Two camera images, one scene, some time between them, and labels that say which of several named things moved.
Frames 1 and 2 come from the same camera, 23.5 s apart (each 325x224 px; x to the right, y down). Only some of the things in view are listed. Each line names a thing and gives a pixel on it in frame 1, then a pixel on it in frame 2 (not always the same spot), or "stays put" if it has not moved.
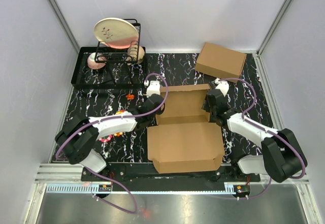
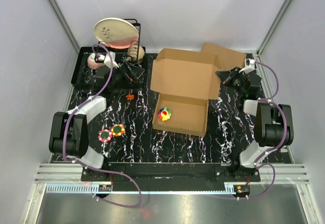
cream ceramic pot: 135,54 stays put
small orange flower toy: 130,96 stays put
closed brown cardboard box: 220,63 stays put
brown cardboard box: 184,140 -> 184,81
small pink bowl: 96,61 stays put
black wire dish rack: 104,67 stays put
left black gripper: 160,112 -> 133,73
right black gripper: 205,105 -> 227,76
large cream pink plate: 118,33 stays put
